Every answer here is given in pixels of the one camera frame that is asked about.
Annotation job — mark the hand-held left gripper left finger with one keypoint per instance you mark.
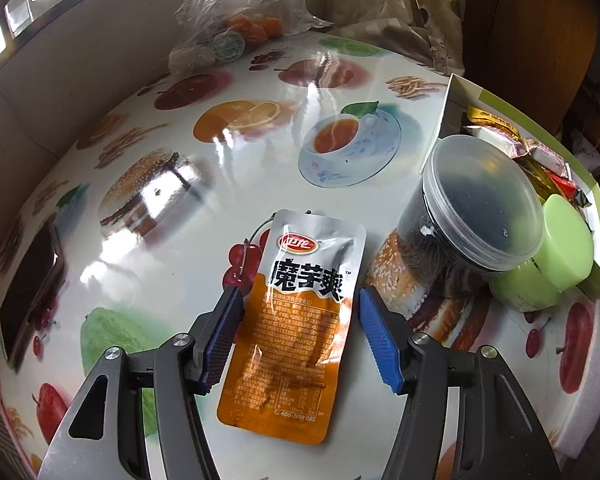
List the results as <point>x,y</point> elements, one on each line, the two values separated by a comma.
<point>222,340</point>

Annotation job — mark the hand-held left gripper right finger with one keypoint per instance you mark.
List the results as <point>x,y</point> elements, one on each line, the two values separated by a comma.
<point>382,340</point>

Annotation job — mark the silver orange snack packet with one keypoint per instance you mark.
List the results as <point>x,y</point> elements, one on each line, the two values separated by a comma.
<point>295,320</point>

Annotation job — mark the pink white nougat candy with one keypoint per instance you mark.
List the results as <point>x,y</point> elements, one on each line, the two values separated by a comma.
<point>500,140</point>
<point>545,155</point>

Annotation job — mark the small red snack packet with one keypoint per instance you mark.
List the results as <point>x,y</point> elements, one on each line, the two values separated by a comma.
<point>567,187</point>

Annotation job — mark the green cardboard box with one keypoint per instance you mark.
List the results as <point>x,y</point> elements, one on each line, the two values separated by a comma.
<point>460,105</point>

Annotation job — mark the yellow snack packet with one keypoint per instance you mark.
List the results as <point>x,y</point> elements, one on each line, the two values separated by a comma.
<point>495,117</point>

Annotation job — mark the clear jar with white lid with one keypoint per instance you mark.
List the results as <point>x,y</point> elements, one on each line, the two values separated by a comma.
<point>480,210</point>

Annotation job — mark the green cosmetic jar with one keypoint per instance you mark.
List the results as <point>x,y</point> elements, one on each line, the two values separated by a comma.
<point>555,255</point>

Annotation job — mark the black smartphone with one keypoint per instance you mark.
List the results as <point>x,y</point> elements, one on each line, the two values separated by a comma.
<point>27,295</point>

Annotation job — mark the clear plastic bag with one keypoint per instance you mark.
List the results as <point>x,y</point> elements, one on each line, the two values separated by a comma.
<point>240,10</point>

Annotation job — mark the cream patterned curtain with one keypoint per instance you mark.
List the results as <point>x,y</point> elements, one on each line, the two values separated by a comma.
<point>395,5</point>

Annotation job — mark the brown wooden furniture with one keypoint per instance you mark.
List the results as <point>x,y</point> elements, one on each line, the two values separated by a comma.
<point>540,25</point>

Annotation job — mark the window with metal bars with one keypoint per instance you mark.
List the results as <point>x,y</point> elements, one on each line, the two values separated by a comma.
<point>40,5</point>

